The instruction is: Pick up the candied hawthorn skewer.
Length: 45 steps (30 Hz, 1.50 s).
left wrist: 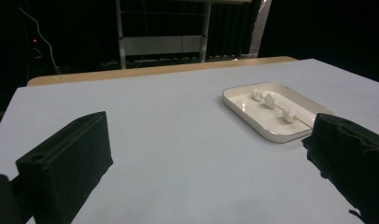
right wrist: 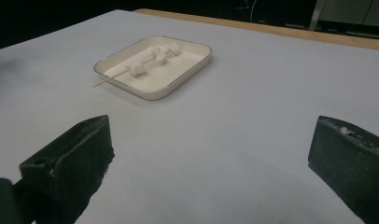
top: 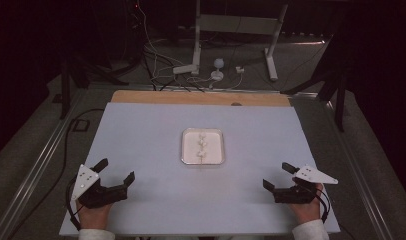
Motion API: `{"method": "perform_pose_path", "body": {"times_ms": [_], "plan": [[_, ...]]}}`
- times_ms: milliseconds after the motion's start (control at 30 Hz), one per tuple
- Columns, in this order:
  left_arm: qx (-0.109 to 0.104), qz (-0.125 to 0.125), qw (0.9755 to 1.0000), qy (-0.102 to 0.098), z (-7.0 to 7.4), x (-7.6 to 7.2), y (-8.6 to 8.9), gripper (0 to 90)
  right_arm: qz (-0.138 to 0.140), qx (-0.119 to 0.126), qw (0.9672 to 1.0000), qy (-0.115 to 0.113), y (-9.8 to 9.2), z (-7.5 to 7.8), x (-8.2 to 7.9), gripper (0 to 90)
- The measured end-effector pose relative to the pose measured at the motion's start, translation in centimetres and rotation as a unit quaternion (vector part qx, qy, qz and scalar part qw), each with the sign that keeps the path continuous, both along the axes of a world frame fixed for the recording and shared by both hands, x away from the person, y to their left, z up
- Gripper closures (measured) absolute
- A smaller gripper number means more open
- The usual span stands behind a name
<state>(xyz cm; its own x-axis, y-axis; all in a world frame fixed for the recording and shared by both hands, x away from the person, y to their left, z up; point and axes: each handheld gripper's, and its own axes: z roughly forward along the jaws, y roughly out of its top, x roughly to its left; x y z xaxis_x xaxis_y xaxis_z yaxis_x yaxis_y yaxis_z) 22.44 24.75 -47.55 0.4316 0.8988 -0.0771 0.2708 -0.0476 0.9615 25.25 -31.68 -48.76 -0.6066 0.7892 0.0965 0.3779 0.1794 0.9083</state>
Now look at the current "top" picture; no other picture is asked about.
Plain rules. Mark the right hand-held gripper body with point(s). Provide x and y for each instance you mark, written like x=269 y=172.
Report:
x=292 y=196

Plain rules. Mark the person's right hand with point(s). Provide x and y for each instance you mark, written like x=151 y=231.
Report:
x=306 y=211

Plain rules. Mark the black tripod stand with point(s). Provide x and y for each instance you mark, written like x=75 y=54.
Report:
x=339 y=100
x=66 y=86

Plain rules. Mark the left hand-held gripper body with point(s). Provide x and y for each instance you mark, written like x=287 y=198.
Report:
x=101 y=195

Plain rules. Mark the white power strip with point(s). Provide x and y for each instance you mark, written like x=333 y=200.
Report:
x=185 y=69

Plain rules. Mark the pale table cover sheet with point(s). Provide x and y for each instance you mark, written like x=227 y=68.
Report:
x=151 y=140

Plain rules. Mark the aluminium floor rail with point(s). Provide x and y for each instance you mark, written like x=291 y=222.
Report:
x=31 y=176
x=354 y=166

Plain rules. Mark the white plug adapter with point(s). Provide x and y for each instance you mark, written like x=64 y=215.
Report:
x=239 y=70

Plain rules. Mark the person's left hand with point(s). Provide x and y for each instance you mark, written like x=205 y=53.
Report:
x=92 y=216

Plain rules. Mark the grey metal stand frame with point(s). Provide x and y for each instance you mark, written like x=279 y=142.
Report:
x=236 y=25

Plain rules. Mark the small white food piece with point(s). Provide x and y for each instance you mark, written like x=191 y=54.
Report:
x=201 y=136
x=203 y=143
x=201 y=154

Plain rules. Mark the thin wooden skewer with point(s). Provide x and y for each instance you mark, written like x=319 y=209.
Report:
x=201 y=161

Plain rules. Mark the white square tray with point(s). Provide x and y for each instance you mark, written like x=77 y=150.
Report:
x=212 y=151

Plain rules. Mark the small white round lamp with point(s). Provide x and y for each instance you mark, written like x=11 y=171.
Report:
x=218 y=66

